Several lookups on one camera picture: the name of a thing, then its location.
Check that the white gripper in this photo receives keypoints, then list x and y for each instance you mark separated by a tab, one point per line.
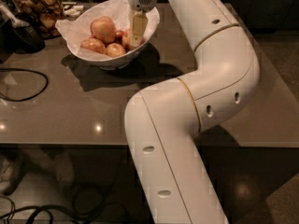
140	19

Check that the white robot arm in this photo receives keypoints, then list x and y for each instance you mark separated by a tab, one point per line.
161	120

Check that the small red back apple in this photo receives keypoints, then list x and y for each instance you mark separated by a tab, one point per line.
119	35

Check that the large top apple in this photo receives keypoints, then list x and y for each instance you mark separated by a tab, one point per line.
103	29

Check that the front middle apple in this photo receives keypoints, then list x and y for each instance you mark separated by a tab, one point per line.
115	50

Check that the white ceramic bowl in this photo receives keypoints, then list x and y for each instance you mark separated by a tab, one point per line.
118	59

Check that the front left apple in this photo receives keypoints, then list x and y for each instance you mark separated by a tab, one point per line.
93	44

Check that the white items behind bowl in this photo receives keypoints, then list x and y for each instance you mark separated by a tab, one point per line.
73	10

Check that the white tissue paper liner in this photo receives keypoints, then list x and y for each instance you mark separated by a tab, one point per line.
112	11

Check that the glass jar of chips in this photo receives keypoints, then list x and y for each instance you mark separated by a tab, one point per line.
43	14

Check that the black round appliance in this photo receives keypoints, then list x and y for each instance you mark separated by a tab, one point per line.
29	39

